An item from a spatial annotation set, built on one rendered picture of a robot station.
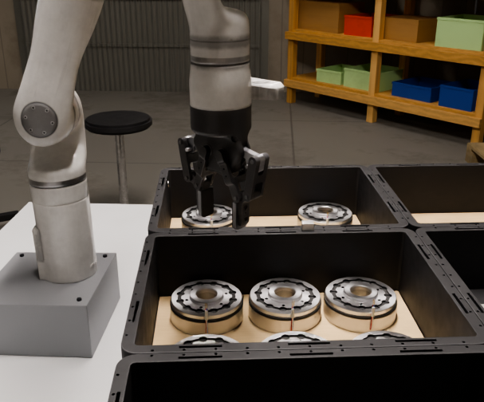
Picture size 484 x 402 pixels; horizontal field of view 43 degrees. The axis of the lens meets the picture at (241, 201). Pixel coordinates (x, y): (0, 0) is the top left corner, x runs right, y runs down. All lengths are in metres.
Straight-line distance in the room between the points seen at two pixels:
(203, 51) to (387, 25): 4.53
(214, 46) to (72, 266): 0.51
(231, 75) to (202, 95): 0.04
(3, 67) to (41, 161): 5.96
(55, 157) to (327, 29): 4.70
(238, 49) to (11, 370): 0.63
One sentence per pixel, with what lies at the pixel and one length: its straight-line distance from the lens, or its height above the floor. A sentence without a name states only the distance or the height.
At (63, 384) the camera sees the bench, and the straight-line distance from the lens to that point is 1.02.
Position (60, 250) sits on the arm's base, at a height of 0.86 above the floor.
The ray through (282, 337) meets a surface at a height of 0.86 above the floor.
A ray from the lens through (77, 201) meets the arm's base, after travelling 1.04.
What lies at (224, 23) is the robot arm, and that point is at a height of 1.24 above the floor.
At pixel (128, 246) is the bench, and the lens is 1.42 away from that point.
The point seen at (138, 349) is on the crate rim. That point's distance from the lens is 0.67.
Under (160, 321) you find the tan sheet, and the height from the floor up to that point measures 0.83.
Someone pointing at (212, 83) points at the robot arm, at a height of 1.18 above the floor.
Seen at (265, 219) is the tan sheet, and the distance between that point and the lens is 1.21.
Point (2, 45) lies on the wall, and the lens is 6.95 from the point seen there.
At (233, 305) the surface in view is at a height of 0.86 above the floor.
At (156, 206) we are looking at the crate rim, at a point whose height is 0.93.
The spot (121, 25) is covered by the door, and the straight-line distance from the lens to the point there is 6.47.
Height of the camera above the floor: 1.31
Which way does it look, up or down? 22 degrees down
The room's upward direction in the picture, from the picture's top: straight up
